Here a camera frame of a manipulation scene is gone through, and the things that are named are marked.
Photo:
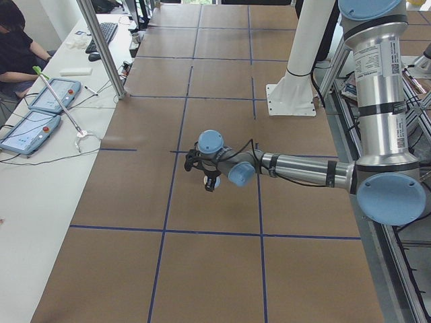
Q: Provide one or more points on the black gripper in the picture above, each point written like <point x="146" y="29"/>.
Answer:
<point x="210" y="174"/>

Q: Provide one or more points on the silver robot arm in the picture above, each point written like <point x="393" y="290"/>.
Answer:
<point x="386" y="177"/>

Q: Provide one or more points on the brown cardboard table cover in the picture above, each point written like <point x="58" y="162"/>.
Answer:
<point x="147" y="243"/>

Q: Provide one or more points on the black marker pen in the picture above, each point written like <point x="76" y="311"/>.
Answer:
<point x="94" y="93"/>

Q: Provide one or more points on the metal cup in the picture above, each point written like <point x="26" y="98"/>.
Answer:
<point x="136" y="38"/>

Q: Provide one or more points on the stack of magazines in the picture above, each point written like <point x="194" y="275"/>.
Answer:
<point x="349" y="87"/>

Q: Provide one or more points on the black computer mouse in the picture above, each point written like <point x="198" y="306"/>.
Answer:
<point x="94" y="56"/>

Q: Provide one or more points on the white foam block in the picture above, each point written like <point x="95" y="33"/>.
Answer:
<point x="76" y="71"/>

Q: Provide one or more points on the near teach pendant tablet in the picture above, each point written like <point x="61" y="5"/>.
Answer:
<point x="29" y="134"/>

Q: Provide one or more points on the metal grabber stick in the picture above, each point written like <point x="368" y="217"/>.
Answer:
<point x="80" y="132"/>

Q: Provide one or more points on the person in black shirt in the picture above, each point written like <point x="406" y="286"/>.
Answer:
<point x="19" y="53"/>

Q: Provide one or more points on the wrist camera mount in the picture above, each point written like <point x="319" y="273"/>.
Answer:
<point x="192" y="160"/>

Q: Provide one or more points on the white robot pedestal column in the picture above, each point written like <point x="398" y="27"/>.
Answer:
<point x="292" y="95"/>

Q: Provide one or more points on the aluminium frame post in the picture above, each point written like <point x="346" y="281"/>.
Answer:
<point x="90" y="17"/>

